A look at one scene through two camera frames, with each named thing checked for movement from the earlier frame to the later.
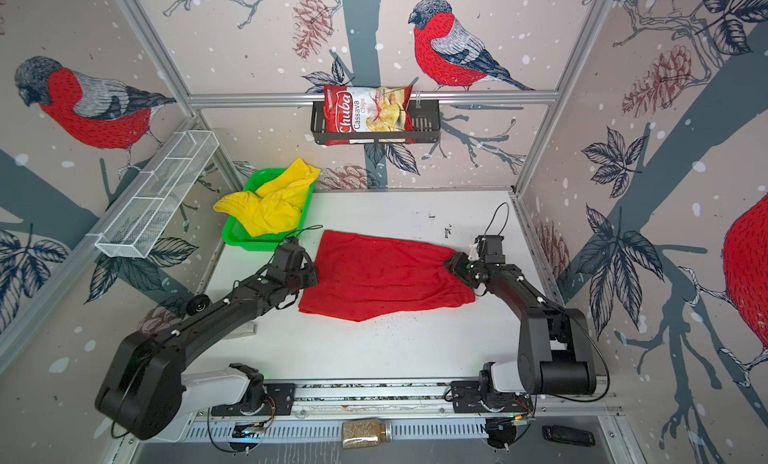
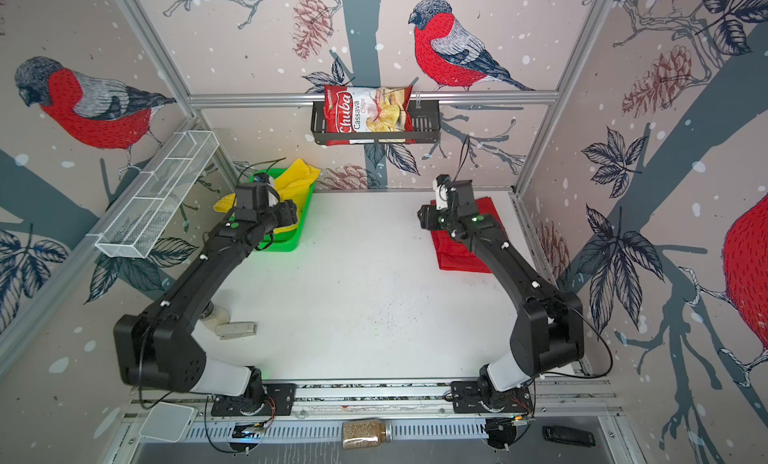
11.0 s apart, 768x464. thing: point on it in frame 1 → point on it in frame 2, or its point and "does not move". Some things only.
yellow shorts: [278, 204] does not move
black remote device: [568, 435] does not move
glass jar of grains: [362, 434] does not move
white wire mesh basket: [136, 227] does not move
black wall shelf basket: [426, 127] does not move
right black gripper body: [466, 268] → [436, 220]
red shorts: [363, 276] → [455, 254]
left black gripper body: [307, 277] → [284, 213]
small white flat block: [248, 328] does not move
